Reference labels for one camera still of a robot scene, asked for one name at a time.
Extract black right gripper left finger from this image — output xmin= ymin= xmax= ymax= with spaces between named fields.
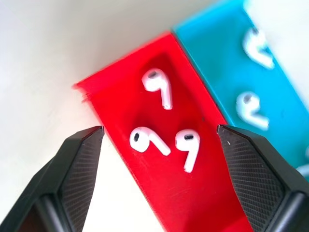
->
xmin=0 ymin=125 xmax=105 ymax=232

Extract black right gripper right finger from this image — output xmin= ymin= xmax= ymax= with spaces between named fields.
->
xmin=216 ymin=124 xmax=309 ymax=232

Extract white earbud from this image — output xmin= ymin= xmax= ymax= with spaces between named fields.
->
xmin=235 ymin=93 xmax=270 ymax=130
xmin=241 ymin=28 xmax=276 ymax=70
xmin=174 ymin=129 xmax=201 ymax=174
xmin=296 ymin=163 xmax=309 ymax=179
xmin=129 ymin=128 xmax=171 ymax=157
xmin=141 ymin=68 xmax=174 ymax=111

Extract red plastic tray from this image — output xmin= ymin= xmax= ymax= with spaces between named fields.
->
xmin=72 ymin=30 xmax=254 ymax=232

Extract blue plastic tray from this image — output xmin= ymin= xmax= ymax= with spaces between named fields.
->
xmin=171 ymin=0 xmax=309 ymax=170

